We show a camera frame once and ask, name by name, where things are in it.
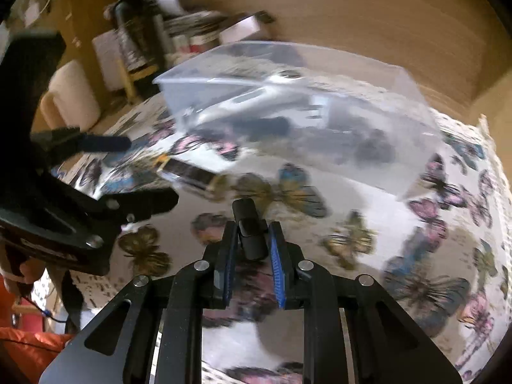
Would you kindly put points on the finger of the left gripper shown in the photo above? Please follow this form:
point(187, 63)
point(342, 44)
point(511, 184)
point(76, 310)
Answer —
point(67, 141)
point(130, 207)

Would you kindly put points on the small black stick device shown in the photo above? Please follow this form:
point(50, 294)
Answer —
point(251, 230)

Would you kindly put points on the person's left hand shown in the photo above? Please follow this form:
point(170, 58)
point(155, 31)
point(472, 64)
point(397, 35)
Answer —
point(18, 268)

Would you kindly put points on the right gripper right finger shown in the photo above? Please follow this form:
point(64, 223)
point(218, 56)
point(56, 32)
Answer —
point(353, 329)

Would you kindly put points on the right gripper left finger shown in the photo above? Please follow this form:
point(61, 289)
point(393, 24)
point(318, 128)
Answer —
point(151, 330)

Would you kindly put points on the black gold rectangular case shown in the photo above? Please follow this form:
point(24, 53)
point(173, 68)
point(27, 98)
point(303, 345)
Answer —
point(209, 185)

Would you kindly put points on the small white box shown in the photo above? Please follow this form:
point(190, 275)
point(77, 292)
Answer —
point(246, 27)

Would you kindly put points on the stack of books and papers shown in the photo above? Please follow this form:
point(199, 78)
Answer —
point(185, 28)

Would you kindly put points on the cream cylindrical container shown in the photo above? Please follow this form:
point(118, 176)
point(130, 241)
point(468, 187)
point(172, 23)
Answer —
point(70, 101)

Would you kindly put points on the butterfly print cloth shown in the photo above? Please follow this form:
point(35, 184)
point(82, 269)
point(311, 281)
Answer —
point(442, 250)

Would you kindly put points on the dark wine bottle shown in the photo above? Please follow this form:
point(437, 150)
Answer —
point(141, 51)

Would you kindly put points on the clear plastic storage box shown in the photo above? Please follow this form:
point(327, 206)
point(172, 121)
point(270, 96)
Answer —
point(364, 119)

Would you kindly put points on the white facial massager device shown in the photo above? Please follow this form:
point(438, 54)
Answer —
point(280, 90)

